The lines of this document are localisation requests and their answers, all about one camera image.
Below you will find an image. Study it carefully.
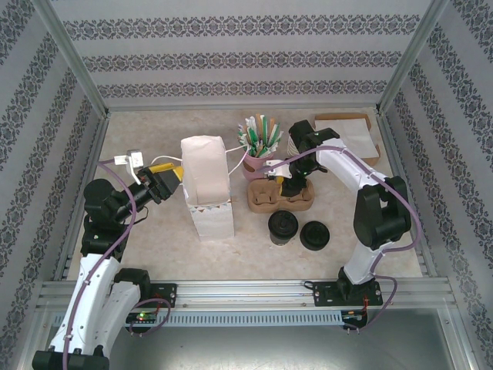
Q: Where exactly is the brown pulp cup carrier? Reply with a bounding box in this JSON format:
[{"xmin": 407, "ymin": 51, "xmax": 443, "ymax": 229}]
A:
[{"xmin": 246, "ymin": 177, "xmax": 317, "ymax": 214}]

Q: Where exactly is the brown cardboard tray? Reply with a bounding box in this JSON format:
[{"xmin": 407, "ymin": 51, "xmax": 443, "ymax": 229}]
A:
[{"xmin": 314, "ymin": 113, "xmax": 382, "ymax": 167}]

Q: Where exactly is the white printed paper bag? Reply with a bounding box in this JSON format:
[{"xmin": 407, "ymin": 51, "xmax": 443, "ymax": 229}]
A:
[{"xmin": 148, "ymin": 134, "xmax": 251, "ymax": 243}]

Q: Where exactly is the black plastic cup lid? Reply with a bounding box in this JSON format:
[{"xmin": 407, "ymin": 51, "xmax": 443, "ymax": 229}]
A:
[
  {"xmin": 268, "ymin": 210, "xmax": 300, "ymax": 237},
  {"xmin": 300, "ymin": 220, "xmax": 331, "ymax": 252}
]

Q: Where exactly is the short purple cable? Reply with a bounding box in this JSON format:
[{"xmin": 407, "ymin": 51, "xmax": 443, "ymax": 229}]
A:
[{"xmin": 129, "ymin": 297, "xmax": 173, "ymax": 338}]

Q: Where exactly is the slotted grey cable duct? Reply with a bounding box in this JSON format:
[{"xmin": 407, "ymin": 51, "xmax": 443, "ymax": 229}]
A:
[{"xmin": 51, "ymin": 310, "xmax": 346, "ymax": 328}]

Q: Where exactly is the pink holder cup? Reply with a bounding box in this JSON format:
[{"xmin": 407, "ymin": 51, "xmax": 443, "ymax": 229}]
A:
[{"xmin": 241, "ymin": 149, "xmax": 273, "ymax": 182}]

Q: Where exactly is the white paper napkin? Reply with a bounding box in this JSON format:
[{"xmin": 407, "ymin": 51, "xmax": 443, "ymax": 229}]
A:
[{"xmin": 315, "ymin": 118, "xmax": 378, "ymax": 160}]

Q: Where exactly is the aluminium side rail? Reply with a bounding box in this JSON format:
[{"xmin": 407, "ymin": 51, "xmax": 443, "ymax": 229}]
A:
[
  {"xmin": 375, "ymin": 111, "xmax": 438, "ymax": 278},
  {"xmin": 53, "ymin": 113, "xmax": 111, "ymax": 281}
]

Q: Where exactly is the aluminium frame post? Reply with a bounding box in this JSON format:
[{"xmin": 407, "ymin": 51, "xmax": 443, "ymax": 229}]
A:
[
  {"xmin": 375, "ymin": 0, "xmax": 452, "ymax": 115},
  {"xmin": 32, "ymin": 0, "xmax": 112, "ymax": 116}
]

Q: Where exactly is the long purple cable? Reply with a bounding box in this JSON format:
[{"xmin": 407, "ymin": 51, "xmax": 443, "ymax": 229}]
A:
[
  {"xmin": 265, "ymin": 145, "xmax": 421, "ymax": 332},
  {"xmin": 61, "ymin": 160, "xmax": 136, "ymax": 370}
]

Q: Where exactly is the thin black cable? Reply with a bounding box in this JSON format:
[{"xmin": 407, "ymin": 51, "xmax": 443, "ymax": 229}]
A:
[{"xmin": 129, "ymin": 206, "xmax": 149, "ymax": 225}]

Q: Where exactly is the aluminium mounting rail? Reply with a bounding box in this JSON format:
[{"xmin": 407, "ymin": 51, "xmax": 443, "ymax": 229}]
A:
[{"xmin": 38, "ymin": 280, "xmax": 452, "ymax": 310}]

